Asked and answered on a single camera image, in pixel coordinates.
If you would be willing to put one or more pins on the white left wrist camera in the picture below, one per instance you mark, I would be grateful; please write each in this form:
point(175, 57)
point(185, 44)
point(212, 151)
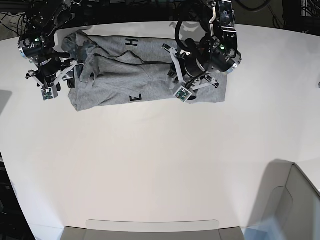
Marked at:
point(187, 84)

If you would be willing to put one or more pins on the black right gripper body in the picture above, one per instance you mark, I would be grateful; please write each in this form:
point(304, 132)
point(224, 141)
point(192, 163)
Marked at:
point(47, 71)

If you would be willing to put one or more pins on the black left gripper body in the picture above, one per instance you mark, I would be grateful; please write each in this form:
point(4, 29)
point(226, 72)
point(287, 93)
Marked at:
point(191, 69)

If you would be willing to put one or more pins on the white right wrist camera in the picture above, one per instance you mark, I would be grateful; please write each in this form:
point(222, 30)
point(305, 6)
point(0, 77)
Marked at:
point(51, 92)

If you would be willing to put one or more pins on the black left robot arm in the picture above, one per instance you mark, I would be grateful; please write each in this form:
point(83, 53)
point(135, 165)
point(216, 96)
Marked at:
point(217, 51)

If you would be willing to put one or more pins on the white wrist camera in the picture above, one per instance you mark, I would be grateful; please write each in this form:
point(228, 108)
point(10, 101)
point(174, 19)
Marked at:
point(187, 84)
point(51, 92)

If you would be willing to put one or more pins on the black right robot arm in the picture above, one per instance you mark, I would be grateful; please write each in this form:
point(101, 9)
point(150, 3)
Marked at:
point(38, 42)

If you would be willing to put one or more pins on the grey bin at right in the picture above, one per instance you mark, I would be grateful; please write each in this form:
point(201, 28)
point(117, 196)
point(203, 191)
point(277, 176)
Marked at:
point(287, 205)

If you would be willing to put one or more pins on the grey T-shirt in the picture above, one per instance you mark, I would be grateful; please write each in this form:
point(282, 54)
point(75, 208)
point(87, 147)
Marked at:
point(119, 70)

